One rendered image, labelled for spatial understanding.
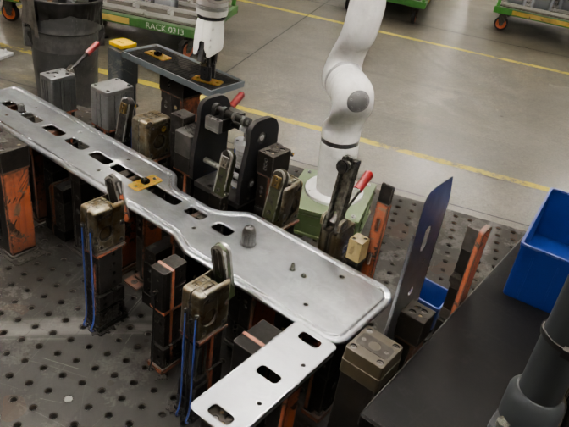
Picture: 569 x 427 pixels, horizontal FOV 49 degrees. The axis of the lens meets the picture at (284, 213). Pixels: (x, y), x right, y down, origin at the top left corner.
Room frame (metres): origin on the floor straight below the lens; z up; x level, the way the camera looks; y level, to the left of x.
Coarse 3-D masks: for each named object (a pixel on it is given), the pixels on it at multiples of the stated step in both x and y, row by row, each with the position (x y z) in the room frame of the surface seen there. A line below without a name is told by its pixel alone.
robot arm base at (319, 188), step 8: (320, 144) 1.78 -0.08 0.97; (320, 152) 1.77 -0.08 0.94; (328, 152) 1.74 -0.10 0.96; (336, 152) 1.73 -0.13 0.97; (344, 152) 1.73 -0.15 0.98; (352, 152) 1.74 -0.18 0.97; (320, 160) 1.76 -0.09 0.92; (328, 160) 1.74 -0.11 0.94; (336, 160) 1.73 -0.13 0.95; (320, 168) 1.76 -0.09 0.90; (328, 168) 1.74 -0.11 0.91; (320, 176) 1.75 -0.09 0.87; (328, 176) 1.73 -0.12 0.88; (336, 176) 1.73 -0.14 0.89; (312, 184) 1.80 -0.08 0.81; (320, 184) 1.75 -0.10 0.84; (328, 184) 1.73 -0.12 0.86; (312, 192) 1.75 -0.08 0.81; (320, 192) 1.75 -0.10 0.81; (328, 192) 1.73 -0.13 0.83; (320, 200) 1.71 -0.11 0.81; (328, 200) 1.71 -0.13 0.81
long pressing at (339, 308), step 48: (0, 96) 1.71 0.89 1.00; (48, 144) 1.46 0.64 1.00; (96, 144) 1.50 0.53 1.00; (144, 192) 1.29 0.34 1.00; (192, 240) 1.13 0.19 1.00; (240, 240) 1.16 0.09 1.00; (288, 240) 1.18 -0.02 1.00; (240, 288) 1.00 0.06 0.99; (288, 288) 1.01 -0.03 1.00; (336, 288) 1.04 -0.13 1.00; (384, 288) 1.06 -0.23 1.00; (336, 336) 0.89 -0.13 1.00
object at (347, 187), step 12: (348, 156) 1.22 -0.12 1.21; (336, 168) 1.19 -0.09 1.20; (348, 168) 1.18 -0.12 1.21; (336, 180) 1.21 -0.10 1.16; (348, 180) 1.19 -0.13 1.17; (336, 192) 1.20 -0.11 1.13; (348, 192) 1.19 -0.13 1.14; (336, 204) 1.20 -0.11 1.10; (348, 204) 1.20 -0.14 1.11; (336, 228) 1.18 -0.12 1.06
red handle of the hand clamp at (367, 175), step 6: (366, 174) 1.28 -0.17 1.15; (372, 174) 1.29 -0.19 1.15; (360, 180) 1.27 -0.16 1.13; (366, 180) 1.27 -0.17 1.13; (354, 186) 1.26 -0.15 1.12; (360, 186) 1.26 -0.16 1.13; (354, 192) 1.25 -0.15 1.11; (360, 192) 1.26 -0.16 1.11; (354, 198) 1.24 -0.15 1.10; (336, 216) 1.20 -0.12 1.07; (330, 222) 1.19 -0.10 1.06
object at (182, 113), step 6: (174, 114) 1.55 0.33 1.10; (180, 114) 1.55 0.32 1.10; (186, 114) 1.56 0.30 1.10; (192, 114) 1.57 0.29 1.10; (174, 120) 1.55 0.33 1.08; (180, 120) 1.54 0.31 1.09; (186, 120) 1.55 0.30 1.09; (192, 120) 1.57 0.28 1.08; (174, 126) 1.55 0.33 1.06; (180, 126) 1.54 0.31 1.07; (174, 132) 1.55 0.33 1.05; (174, 138) 1.56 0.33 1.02; (174, 144) 1.56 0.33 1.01; (174, 198) 1.55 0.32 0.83; (168, 234) 1.56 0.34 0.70
